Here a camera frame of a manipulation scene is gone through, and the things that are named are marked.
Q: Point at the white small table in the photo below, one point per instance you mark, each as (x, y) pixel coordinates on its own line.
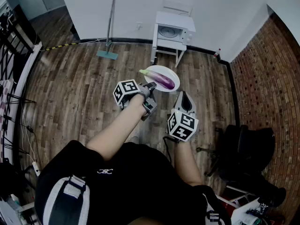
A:
(171, 46)

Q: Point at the white round plate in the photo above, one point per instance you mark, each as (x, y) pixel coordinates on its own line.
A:
(168, 71)

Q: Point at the purple eggplant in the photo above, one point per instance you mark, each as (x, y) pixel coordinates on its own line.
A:
(161, 78)

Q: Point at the person's right forearm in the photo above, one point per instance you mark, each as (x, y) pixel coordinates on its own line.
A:
(186, 160)

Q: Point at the white microwave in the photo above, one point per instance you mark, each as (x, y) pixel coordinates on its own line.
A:
(174, 20)

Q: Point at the white power strip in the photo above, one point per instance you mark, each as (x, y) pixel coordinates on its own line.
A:
(36, 169)

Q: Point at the person's left forearm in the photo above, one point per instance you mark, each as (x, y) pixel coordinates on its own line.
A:
(117, 130)

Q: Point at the teal flat mop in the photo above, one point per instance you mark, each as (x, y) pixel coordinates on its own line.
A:
(106, 54)

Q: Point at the black office chair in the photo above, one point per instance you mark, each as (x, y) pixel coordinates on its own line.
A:
(248, 153)

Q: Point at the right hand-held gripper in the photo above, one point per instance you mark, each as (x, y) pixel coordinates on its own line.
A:
(185, 125)

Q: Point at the person's black shirt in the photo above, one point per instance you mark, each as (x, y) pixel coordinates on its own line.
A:
(131, 186)

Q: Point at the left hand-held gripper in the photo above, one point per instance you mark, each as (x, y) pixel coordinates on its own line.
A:
(125, 89)

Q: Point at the red capped plastic bottle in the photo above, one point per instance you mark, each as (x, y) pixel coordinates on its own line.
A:
(217, 53)

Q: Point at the white desk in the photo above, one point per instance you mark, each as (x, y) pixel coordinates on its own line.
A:
(243, 213)

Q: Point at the white wall socket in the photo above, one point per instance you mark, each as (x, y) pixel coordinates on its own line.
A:
(139, 25)

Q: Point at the black metal railing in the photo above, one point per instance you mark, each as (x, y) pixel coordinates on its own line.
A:
(9, 62)

